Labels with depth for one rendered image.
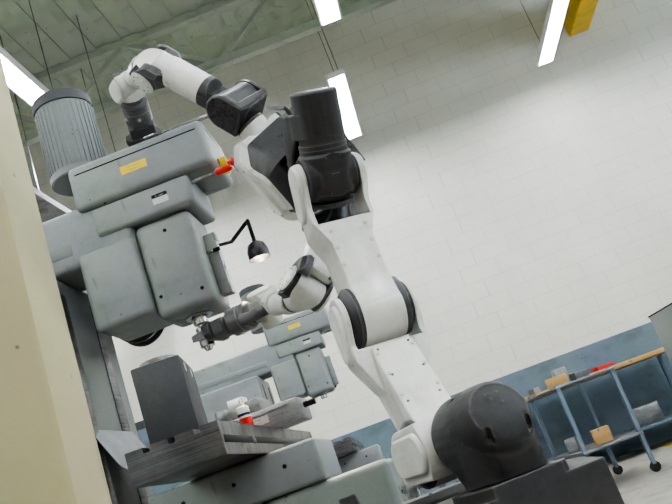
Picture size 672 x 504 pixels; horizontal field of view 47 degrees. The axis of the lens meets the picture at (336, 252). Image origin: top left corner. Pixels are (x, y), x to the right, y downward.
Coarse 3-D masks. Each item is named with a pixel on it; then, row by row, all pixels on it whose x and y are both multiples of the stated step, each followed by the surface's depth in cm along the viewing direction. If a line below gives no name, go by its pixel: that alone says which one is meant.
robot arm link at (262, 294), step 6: (258, 288) 234; (264, 288) 226; (270, 288) 226; (276, 288) 227; (252, 294) 228; (258, 294) 225; (264, 294) 224; (270, 294) 224; (252, 300) 229; (258, 300) 225; (264, 300) 223; (264, 306) 224; (270, 312) 223
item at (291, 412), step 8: (288, 400) 239; (296, 400) 239; (304, 400) 249; (264, 408) 240; (272, 408) 240; (280, 408) 240; (288, 408) 239; (296, 408) 238; (304, 408) 245; (216, 416) 242; (224, 416) 242; (256, 416) 240; (264, 416) 240; (272, 416) 240; (280, 416) 239; (288, 416) 239; (296, 416) 238; (304, 416) 240; (256, 424) 240; (264, 424) 239; (272, 424) 239; (280, 424) 238; (288, 424) 241; (296, 424) 250
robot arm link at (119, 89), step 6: (114, 78) 236; (120, 78) 235; (114, 84) 236; (120, 84) 235; (126, 84) 235; (114, 90) 239; (120, 90) 236; (126, 90) 235; (132, 90) 236; (114, 96) 242; (120, 96) 238; (126, 96) 237; (120, 102) 242
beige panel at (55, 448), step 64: (0, 64) 70; (0, 128) 65; (0, 192) 61; (0, 256) 60; (0, 320) 59; (64, 320) 63; (0, 384) 57; (64, 384) 59; (0, 448) 56; (64, 448) 56
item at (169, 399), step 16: (144, 368) 184; (160, 368) 184; (176, 368) 184; (144, 384) 183; (160, 384) 183; (176, 384) 183; (192, 384) 195; (144, 400) 182; (160, 400) 182; (176, 400) 182; (192, 400) 184; (144, 416) 181; (160, 416) 181; (176, 416) 181; (192, 416) 181; (160, 432) 180; (176, 432) 180
